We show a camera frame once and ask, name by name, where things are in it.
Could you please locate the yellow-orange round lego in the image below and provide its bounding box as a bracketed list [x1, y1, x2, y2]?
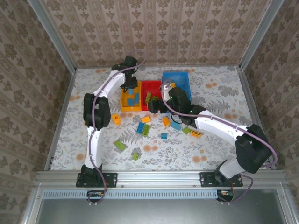
[111, 113, 122, 126]

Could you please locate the blue plastic bin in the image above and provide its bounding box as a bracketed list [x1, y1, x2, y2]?
[161, 71, 193, 114]

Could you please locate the red plastic bin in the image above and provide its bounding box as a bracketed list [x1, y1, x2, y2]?
[141, 80, 164, 112]

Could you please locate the yellow plastic bin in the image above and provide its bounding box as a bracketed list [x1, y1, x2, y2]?
[120, 81, 143, 112]

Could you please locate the floral patterned table covering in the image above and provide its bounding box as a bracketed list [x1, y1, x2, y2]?
[50, 66, 268, 171]

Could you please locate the gray metal panel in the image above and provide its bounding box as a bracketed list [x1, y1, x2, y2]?
[35, 197, 288, 224]

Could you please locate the aluminum side frame rail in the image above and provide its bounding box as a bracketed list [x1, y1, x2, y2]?
[236, 66, 277, 170]
[43, 67, 77, 171]

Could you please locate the aluminum frame post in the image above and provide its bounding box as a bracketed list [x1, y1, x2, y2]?
[27, 0, 77, 74]
[237, 0, 285, 70]

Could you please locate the aluminum front frame rail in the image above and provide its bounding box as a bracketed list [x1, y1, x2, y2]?
[35, 169, 288, 187]

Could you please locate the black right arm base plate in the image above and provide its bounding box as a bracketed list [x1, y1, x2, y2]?
[199, 172, 243, 188]

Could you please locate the gray slotted cable duct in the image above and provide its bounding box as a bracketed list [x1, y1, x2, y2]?
[43, 189, 220, 199]

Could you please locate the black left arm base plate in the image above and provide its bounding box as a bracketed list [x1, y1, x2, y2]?
[76, 172, 118, 189]

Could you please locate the small wire connector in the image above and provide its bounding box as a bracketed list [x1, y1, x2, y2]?
[86, 190, 106, 203]
[216, 189, 234, 203]

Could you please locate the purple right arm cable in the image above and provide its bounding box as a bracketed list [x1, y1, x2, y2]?
[160, 79, 278, 206]

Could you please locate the aluminum frame bar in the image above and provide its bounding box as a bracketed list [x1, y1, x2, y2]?
[20, 184, 44, 224]
[277, 184, 295, 224]

